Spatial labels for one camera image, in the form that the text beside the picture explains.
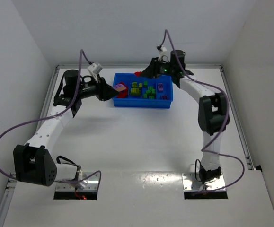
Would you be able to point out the red curved lego brick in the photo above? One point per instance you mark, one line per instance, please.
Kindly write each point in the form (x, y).
(124, 93)

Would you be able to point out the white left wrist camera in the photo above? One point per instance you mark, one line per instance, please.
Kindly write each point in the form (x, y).
(94, 70)

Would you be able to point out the green lego pile in tray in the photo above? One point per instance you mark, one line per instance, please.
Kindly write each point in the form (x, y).
(148, 91)

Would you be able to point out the metal base plate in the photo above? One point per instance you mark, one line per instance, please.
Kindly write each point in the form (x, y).
(90, 184)
(190, 184)

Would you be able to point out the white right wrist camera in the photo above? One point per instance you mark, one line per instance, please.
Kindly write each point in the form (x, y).
(162, 51)

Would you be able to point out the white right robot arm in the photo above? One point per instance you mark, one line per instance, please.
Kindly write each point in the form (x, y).
(213, 112)

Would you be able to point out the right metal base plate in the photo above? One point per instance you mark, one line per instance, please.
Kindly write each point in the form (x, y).
(190, 184)

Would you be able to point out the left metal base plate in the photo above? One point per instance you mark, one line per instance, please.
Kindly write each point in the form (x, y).
(90, 184)

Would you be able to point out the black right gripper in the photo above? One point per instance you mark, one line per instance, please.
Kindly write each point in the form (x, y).
(155, 68)

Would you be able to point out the lime lego brick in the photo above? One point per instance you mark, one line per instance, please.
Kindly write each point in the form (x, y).
(136, 89)

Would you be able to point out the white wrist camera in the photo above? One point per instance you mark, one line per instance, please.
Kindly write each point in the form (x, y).
(162, 51)
(94, 70)

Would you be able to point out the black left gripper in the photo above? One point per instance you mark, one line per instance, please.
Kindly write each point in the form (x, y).
(101, 88)

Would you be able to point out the red half-round lego brick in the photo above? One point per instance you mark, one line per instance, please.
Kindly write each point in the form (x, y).
(138, 73)

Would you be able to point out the purple butterfly lego brick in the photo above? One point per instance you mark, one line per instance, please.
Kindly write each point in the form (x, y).
(119, 87)

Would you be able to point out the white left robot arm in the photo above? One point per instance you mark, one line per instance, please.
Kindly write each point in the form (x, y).
(33, 161)

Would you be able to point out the blue divided plastic tray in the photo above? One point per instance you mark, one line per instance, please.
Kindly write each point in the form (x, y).
(138, 101)

